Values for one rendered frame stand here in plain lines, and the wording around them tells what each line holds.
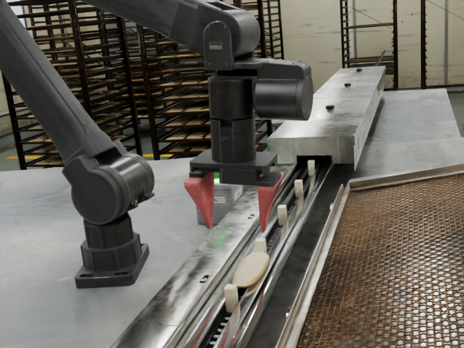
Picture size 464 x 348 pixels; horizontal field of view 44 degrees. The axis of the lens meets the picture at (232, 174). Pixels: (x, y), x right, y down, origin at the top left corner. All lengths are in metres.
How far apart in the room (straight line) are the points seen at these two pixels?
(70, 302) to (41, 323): 0.06
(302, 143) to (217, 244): 0.43
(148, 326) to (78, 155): 0.29
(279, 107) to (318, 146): 0.51
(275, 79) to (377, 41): 7.04
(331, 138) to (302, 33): 6.67
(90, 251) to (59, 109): 0.20
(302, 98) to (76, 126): 0.32
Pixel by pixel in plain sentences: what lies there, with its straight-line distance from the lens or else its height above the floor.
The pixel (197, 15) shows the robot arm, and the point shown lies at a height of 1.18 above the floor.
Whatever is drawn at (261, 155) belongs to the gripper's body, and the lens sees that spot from 0.75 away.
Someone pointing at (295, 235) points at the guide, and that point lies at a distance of 0.83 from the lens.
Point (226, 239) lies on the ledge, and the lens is 0.84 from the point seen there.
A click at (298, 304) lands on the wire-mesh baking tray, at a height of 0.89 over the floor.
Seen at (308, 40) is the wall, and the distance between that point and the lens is 7.82.
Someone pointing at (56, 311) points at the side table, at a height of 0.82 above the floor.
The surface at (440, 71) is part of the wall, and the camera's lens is 7.75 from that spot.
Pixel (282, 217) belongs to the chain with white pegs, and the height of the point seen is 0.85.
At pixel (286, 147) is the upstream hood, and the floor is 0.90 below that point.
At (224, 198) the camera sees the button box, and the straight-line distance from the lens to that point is 0.99.
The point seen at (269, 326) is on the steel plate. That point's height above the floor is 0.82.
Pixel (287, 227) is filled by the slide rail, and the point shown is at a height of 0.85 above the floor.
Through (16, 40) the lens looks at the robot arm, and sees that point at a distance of 0.87.
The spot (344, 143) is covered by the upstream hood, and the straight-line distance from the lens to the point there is 1.18.
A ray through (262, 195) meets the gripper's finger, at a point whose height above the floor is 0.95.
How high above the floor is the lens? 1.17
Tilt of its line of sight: 15 degrees down
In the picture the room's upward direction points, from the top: 5 degrees counter-clockwise
